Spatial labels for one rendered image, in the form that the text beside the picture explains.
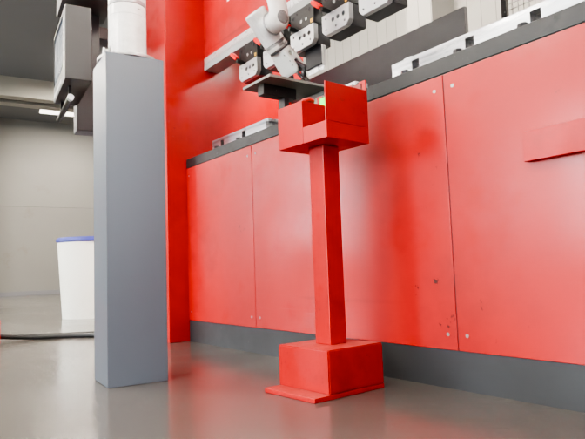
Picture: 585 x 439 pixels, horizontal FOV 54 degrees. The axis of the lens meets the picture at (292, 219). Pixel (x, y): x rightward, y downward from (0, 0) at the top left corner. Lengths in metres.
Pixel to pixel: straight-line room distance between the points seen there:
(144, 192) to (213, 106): 1.27
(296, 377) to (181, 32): 1.98
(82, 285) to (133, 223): 2.93
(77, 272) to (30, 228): 7.69
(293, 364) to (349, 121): 0.66
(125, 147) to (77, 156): 10.87
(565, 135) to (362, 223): 0.68
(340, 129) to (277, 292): 0.83
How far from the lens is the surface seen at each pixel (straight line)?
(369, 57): 2.84
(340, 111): 1.55
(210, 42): 3.02
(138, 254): 1.79
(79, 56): 2.97
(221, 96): 3.04
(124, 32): 1.97
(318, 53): 2.29
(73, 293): 4.73
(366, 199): 1.77
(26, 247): 12.32
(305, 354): 1.52
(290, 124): 1.61
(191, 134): 2.90
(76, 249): 4.70
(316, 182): 1.58
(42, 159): 12.56
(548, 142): 1.40
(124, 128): 1.83
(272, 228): 2.18
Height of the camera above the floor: 0.32
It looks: 5 degrees up
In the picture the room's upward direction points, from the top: 2 degrees counter-clockwise
